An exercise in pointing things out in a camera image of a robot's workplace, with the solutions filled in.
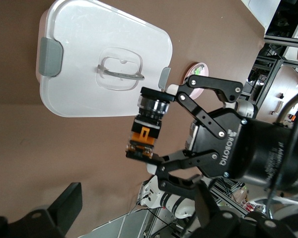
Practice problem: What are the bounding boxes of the black shelving rack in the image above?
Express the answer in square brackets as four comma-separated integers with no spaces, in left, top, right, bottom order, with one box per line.
[248,0,298,119]

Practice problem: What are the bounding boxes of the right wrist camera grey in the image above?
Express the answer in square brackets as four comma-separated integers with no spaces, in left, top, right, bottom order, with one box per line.
[223,99,259,119]

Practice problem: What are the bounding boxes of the brown table mat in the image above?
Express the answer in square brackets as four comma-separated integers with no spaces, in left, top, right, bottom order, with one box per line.
[0,0,266,238]

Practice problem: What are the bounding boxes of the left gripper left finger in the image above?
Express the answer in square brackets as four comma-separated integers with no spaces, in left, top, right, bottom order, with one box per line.
[0,182,83,238]

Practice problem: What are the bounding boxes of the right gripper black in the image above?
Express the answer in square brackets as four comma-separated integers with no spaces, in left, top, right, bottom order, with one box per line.
[125,75,249,197]

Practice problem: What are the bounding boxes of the orange push-button switch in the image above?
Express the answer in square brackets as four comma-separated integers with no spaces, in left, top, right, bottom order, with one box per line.
[125,86,176,159]

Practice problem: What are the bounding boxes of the pink round plate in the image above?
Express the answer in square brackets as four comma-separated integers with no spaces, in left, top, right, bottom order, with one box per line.
[183,61,210,99]

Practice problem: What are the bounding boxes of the white lidded box grey latches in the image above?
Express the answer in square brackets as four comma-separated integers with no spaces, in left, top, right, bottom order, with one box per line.
[35,0,174,119]

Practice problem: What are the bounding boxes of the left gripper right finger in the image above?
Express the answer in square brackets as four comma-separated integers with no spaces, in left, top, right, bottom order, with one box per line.
[191,183,259,238]

